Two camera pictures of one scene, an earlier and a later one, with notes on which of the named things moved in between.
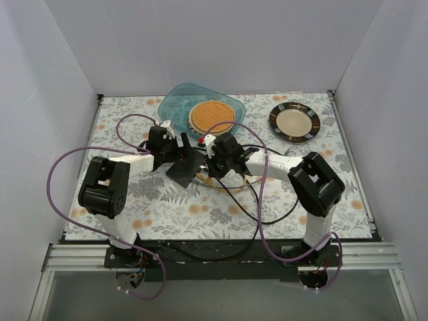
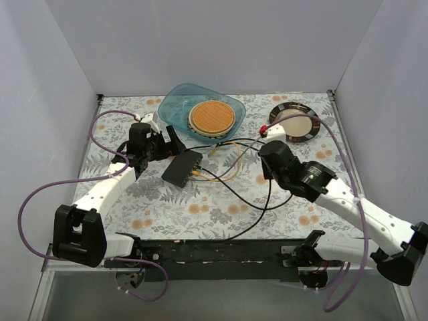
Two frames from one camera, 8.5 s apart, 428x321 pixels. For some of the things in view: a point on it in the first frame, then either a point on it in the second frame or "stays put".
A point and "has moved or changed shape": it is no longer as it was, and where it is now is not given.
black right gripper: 210,164 → 271,160
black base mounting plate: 223,259 stays put
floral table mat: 286,158 stays put
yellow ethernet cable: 209,182 has moved or changed shape
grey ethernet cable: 259,180 has moved or changed shape
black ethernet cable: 239,206 → 250,205
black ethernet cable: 233,255 → 270,180
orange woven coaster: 208,114 stays put
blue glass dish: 178,101 stays put
